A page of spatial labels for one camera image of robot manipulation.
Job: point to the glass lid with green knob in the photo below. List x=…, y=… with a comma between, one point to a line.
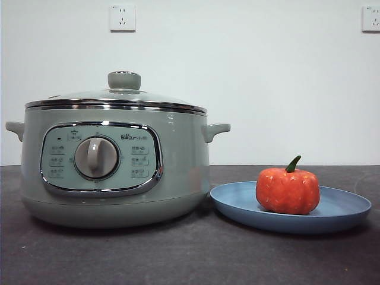
x=124, y=80

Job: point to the pale green electric steamer pot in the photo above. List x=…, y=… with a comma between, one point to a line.
x=184, y=154

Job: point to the blue round plate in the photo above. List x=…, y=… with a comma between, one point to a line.
x=237, y=202

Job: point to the white wall socket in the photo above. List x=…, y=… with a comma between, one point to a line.
x=371, y=18
x=122, y=17

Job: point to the orange pumpkin with green stem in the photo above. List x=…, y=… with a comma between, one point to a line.
x=287, y=190

